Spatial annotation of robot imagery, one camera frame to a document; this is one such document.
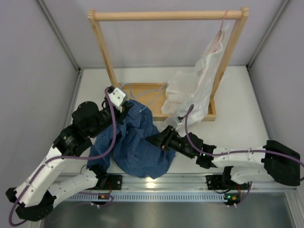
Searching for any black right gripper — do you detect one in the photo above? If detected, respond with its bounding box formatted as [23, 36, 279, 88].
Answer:
[146, 125, 195, 160]

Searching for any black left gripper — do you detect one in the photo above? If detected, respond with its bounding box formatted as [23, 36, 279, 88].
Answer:
[88, 100, 134, 139]

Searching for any blue checked shirt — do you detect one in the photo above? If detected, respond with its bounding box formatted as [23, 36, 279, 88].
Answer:
[87, 100, 176, 179]

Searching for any blue wire hanger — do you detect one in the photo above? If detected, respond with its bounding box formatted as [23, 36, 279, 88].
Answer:
[118, 83, 168, 115]

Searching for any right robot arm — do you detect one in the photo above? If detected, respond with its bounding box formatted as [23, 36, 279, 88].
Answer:
[146, 126, 302, 189]

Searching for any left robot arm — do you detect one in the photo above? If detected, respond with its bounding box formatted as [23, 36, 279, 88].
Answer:
[6, 98, 133, 227]

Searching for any white shirt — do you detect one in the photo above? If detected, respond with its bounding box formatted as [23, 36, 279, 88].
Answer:
[161, 24, 230, 126]

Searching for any wooden clothes rack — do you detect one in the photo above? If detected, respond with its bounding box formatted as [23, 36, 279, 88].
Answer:
[87, 7, 249, 122]

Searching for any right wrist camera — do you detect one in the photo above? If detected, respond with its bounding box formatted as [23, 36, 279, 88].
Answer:
[172, 116, 184, 130]

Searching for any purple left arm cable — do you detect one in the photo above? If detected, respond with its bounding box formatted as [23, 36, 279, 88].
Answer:
[8, 88, 117, 226]

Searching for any grey slotted cable duct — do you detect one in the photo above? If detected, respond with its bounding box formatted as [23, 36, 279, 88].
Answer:
[67, 192, 237, 202]

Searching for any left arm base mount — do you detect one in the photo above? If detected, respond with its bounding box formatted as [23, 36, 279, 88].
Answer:
[89, 164, 122, 200]

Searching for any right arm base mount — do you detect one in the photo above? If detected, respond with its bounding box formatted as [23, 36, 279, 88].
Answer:
[206, 166, 249, 193]

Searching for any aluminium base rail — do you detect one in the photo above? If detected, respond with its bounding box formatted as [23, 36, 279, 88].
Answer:
[57, 172, 295, 192]

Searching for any aluminium frame post left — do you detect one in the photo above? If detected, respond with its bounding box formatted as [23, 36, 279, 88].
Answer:
[35, 0, 81, 72]

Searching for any aluminium frame post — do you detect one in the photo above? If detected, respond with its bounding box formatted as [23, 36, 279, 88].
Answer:
[246, 0, 291, 71]
[35, 0, 81, 72]

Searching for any pink wire hanger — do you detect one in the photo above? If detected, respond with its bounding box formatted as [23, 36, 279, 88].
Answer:
[212, 10, 229, 53]

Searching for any aluminium frame post right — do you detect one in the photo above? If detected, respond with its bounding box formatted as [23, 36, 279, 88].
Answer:
[246, 0, 291, 71]

